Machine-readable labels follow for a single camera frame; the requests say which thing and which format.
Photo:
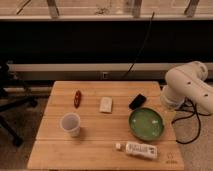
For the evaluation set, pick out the wooden table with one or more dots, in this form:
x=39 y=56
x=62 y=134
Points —
x=94 y=148

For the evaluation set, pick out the white sponge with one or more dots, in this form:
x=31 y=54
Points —
x=106 y=105

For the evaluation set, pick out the green round plate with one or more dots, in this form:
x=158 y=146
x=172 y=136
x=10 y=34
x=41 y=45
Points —
x=146 y=124

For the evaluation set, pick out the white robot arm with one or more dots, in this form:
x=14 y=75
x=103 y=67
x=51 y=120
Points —
x=187 y=81

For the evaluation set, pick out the red chili pepper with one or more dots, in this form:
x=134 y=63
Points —
x=77 y=99

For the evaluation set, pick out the black rectangular block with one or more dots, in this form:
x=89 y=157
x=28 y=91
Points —
x=137 y=102

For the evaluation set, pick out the white ceramic cup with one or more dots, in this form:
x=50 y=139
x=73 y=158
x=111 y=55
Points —
x=70 y=123

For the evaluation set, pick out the white plastic bottle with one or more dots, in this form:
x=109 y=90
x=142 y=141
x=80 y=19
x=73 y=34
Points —
x=138 y=149

